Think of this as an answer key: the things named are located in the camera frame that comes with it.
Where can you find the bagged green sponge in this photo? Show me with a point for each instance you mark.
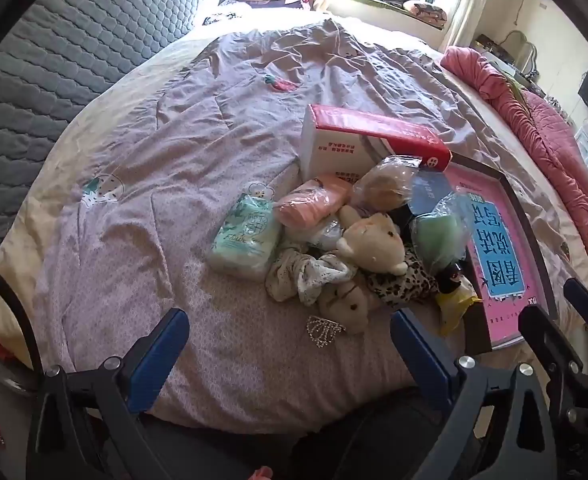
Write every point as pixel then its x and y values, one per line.
pixel 436 237

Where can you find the leopard print scrunchie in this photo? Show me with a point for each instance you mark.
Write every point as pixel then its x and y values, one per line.
pixel 399 280

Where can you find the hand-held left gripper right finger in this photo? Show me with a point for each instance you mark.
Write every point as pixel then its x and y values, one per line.
pixel 419 360

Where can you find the bagged brown plush toy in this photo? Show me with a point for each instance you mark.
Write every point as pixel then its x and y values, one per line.
pixel 384 185

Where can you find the pink quilt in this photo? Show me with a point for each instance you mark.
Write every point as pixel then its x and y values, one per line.
pixel 539 125

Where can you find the grey quilted headboard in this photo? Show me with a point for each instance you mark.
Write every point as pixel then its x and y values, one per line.
pixel 63 60

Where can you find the small beige bear plush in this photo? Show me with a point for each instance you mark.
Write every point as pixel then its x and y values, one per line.
pixel 349 307

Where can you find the dark blue box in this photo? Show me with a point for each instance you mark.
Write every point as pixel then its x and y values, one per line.
pixel 426 192

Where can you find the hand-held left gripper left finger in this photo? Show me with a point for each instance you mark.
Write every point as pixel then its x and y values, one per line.
pixel 156 360

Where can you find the yellow packaged black doll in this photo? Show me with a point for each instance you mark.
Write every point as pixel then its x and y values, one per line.
pixel 454 297

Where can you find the white patterned cloth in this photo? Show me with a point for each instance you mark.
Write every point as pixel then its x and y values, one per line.
pixel 299 272

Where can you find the patterned cushion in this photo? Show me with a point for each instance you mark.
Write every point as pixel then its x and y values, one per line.
pixel 426 12

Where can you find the silver rhinestone tiara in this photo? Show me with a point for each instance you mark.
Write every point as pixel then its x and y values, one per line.
pixel 325 331

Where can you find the dark framed cardboard tray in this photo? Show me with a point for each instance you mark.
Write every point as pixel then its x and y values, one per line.
pixel 504 180

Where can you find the purple printed bed cover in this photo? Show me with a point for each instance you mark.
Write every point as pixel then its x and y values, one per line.
pixel 198 135

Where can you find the cream curtain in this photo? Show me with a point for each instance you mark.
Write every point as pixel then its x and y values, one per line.
pixel 469 5

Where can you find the red and white carton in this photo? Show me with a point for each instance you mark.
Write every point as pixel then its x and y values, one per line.
pixel 344 145

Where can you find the bagged pink towel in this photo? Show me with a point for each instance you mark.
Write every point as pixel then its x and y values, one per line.
pixel 309 202

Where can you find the green tissue pack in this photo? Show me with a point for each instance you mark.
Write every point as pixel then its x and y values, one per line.
pixel 246 237

